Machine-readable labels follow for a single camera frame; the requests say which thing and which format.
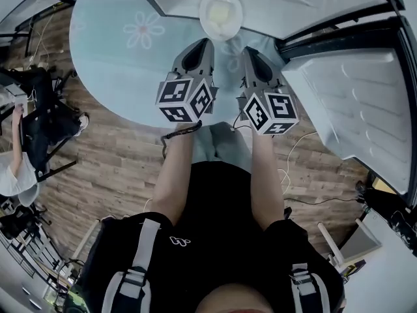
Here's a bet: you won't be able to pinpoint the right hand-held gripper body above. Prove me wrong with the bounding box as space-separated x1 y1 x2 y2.
236 46 300 136

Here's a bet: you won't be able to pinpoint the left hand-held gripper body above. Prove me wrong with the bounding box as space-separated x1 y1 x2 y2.
155 37 218 123

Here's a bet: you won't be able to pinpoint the pale yellow food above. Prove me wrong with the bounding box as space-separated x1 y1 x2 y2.
208 0 235 34

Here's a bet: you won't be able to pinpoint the person's right forearm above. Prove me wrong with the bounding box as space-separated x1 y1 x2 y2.
249 130 285 231

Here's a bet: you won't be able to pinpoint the person's left forearm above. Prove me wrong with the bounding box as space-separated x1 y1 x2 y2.
151 122 202 227

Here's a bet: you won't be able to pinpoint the light blue floral tablecloth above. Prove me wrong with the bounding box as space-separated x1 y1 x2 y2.
68 0 288 166

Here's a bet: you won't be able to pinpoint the white plate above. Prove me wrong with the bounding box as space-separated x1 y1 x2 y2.
198 0 244 42

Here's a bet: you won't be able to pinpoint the person's black shirt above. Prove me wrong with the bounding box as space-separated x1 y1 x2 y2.
80 160 347 313

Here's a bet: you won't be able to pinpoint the black office chair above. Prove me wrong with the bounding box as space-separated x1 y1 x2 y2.
0 66 78 119

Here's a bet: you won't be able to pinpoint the white table wooden legs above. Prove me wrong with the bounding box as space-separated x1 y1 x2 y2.
317 213 382 274

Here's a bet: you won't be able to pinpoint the gray chair black legs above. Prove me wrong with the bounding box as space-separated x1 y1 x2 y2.
18 135 79 207

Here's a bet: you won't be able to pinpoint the person's chin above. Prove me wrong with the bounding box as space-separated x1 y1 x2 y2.
197 283 275 313

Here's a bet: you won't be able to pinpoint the black tripod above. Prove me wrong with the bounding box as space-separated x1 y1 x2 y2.
0 203 50 241

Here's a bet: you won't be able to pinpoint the green black helmet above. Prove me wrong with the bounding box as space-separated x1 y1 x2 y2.
63 283 86 313

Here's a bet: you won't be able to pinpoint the white drawer cabinet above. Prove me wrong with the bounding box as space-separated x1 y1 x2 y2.
0 238 68 313

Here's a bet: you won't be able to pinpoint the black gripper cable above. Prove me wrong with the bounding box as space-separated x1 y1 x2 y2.
231 110 252 132
160 120 203 160

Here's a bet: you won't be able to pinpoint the white cable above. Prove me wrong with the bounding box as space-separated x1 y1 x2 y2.
276 131 319 196

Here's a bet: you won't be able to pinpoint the black floor cable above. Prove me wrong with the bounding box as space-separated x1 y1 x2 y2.
282 196 360 207

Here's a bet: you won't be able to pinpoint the gray backpack strap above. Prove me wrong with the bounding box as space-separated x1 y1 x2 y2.
102 218 163 313
288 262 332 313

